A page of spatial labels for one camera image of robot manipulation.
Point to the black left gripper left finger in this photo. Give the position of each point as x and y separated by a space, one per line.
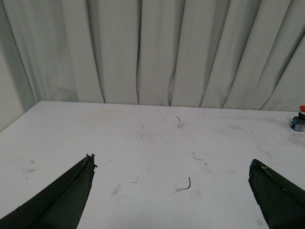
58 206

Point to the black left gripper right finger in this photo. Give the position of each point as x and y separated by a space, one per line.
282 203

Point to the white pleated curtain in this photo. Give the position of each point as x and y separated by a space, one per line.
239 54

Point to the red push button switch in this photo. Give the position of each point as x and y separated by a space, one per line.
298 122

